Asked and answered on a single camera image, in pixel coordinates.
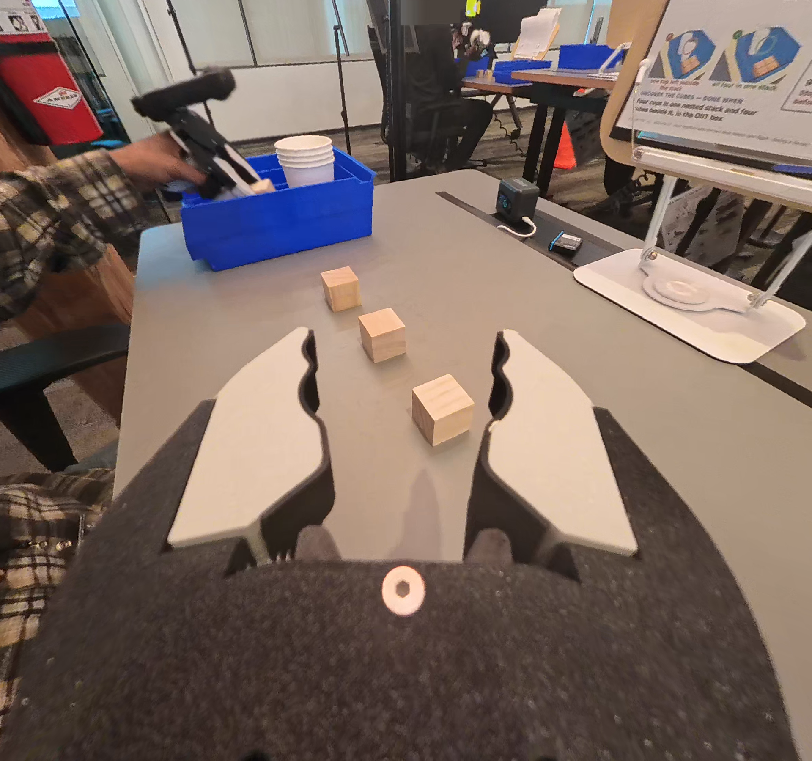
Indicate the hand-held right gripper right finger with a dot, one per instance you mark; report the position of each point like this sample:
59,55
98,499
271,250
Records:
558,463

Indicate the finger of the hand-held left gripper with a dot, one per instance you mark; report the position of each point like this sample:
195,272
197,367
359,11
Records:
240,164
244,190

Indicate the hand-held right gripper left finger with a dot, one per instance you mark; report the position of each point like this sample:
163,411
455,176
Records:
247,456

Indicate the blue plastic bin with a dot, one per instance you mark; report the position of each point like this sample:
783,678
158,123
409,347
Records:
279,228

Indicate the person's left forearm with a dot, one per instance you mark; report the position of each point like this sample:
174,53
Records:
57,221

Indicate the person's left hand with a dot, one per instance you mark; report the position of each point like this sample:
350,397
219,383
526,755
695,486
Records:
158,161

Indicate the red fire extinguisher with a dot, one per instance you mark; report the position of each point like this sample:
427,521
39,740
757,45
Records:
44,88

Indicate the black vertical pole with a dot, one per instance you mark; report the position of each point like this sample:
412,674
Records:
396,76

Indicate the wooden pillar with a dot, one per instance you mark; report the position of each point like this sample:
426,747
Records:
82,304

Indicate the black chair armrest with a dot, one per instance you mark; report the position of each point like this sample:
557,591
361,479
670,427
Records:
63,348

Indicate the white tablet stand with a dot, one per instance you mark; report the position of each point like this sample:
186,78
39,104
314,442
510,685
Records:
729,329

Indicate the small black device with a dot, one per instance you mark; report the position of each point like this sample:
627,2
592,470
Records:
566,242

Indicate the black power bank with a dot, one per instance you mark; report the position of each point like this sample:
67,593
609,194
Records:
517,197

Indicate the blue background bin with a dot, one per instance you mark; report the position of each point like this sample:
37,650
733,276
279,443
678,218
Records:
520,69
583,56

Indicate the orange traffic cone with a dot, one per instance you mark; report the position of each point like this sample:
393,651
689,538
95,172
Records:
564,152

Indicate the wooden clipboard stand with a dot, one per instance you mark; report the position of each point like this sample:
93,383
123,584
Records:
536,31

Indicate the wooden background desk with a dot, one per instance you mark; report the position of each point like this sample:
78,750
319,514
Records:
558,79

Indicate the instruction sheet on stand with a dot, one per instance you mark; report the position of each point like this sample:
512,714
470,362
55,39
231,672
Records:
641,6

